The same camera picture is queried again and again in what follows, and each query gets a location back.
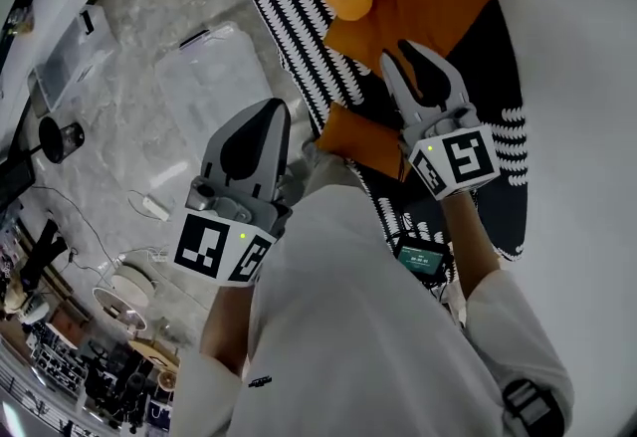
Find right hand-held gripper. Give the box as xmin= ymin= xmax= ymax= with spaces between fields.
xmin=381 ymin=40 xmax=502 ymax=201

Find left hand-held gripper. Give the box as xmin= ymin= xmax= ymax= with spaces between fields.
xmin=172 ymin=99 xmax=294 ymax=288

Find small rectangular orange cushion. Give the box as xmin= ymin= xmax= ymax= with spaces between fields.
xmin=316 ymin=102 xmax=414 ymax=181

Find clear plastic storage bin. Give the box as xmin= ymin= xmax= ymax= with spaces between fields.
xmin=154 ymin=21 xmax=300 ymax=162

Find person's right forearm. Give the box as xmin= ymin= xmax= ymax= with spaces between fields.
xmin=440 ymin=190 xmax=502 ymax=300

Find person's left forearm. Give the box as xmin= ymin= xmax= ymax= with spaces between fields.
xmin=198 ymin=283 xmax=258 ymax=384

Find person's grey trousers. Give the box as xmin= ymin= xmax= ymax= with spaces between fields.
xmin=298 ymin=140 xmax=379 ymax=207

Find white power strip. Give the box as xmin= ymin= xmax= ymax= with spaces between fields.
xmin=141 ymin=194 xmax=170 ymax=222

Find black white patterned blanket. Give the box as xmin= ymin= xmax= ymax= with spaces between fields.
xmin=247 ymin=0 xmax=529 ymax=261

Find black device with screen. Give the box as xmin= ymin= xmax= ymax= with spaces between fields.
xmin=395 ymin=236 xmax=447 ymax=285

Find round cream stool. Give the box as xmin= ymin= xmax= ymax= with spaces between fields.
xmin=109 ymin=263 xmax=156 ymax=322

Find black mesh waste bin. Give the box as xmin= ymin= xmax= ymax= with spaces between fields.
xmin=58 ymin=122 xmax=85 ymax=152

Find translucent lidded bin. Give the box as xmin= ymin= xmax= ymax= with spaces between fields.
xmin=27 ymin=4 xmax=120 ymax=110

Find person's white shirt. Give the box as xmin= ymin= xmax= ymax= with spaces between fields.
xmin=171 ymin=185 xmax=576 ymax=437

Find grey plastic bin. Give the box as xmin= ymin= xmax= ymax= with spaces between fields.
xmin=25 ymin=71 xmax=54 ymax=120

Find wooden table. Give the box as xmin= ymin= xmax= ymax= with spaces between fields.
xmin=126 ymin=337 xmax=180 ymax=369

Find black floor cabinet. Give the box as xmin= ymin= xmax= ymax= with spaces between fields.
xmin=0 ymin=159 xmax=36 ymax=212

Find white power cable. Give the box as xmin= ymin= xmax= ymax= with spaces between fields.
xmin=127 ymin=188 xmax=173 ymax=227

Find black floor cable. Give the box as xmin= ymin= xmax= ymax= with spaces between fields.
xmin=34 ymin=185 xmax=120 ymax=277

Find black strap buckle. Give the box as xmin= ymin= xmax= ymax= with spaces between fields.
xmin=501 ymin=377 xmax=566 ymax=437

